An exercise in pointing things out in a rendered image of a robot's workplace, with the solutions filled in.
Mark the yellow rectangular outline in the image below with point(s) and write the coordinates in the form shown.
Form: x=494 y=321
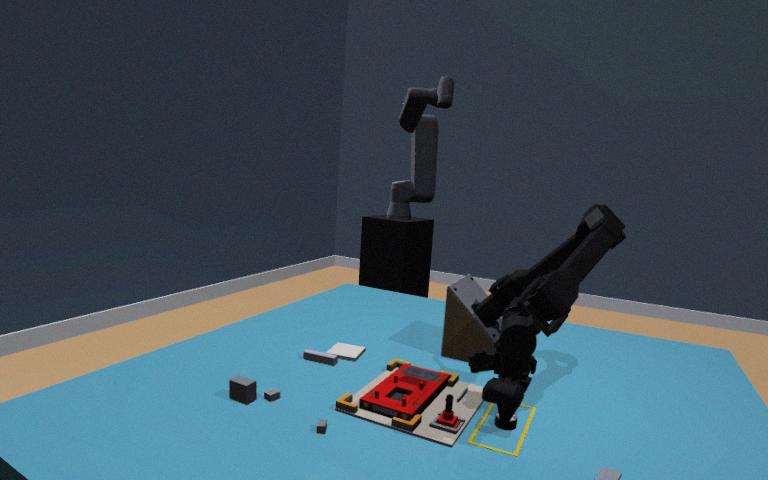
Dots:
x=491 y=448

